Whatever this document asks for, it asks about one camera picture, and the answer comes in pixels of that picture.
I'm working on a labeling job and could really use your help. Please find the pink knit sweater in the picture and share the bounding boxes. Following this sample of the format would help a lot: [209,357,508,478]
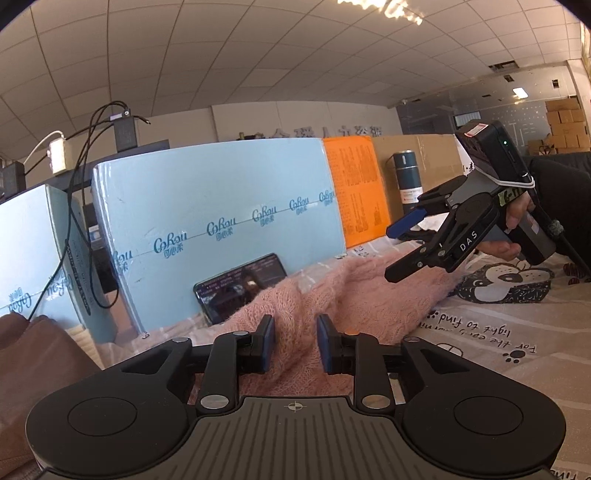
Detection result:
[194,250,457,398]

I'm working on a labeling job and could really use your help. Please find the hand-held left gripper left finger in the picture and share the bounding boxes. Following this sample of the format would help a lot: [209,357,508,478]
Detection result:
[105,315,277,415]

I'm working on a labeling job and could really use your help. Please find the large light blue cardboard box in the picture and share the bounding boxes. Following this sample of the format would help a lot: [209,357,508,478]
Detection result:
[91,137,348,334]

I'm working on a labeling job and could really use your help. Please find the brown leather jacket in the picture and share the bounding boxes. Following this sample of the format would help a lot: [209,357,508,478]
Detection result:
[0,314,106,480]

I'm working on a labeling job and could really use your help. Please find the white cable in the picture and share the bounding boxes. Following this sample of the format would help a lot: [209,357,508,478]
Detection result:
[23,130,64,168]

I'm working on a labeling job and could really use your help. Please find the brown cardboard sheet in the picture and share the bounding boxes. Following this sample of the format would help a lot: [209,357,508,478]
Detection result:
[372,134,468,223]

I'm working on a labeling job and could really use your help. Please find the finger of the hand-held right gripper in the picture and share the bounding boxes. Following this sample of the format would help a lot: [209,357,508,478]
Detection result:
[385,175,468,240]
[384,231,458,284]

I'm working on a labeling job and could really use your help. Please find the person's right hand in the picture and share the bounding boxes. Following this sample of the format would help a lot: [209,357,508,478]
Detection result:
[475,191,536,260]

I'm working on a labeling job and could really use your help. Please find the printed striped bedsheet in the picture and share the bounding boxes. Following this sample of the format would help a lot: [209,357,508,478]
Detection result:
[65,222,591,480]

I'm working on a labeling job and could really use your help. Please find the black power cable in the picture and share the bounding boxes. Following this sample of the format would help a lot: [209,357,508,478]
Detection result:
[25,103,151,322]

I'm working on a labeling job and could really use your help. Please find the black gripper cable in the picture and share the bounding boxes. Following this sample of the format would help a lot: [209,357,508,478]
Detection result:
[549,220,591,278]

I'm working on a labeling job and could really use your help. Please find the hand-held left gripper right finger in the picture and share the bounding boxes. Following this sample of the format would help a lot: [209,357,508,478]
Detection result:
[317,314,491,412]

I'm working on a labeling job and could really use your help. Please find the dark teal thermos bottle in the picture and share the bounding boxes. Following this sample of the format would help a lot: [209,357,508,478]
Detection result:
[387,150,426,214]

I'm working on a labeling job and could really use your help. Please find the orange printed sheet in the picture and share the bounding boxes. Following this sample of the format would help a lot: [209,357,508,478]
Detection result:
[322,135,393,250]

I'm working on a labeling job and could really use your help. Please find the ceiling light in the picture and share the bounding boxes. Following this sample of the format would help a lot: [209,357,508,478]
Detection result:
[337,0,424,26]

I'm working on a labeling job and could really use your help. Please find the stack of cardboard boxes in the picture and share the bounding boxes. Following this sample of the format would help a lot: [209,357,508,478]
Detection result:
[526,96,591,156]

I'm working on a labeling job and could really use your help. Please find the smartphone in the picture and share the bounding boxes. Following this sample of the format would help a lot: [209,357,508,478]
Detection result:
[193,252,289,325]

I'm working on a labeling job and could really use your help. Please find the person's right forearm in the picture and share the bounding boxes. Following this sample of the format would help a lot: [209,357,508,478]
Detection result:
[526,152,591,259]

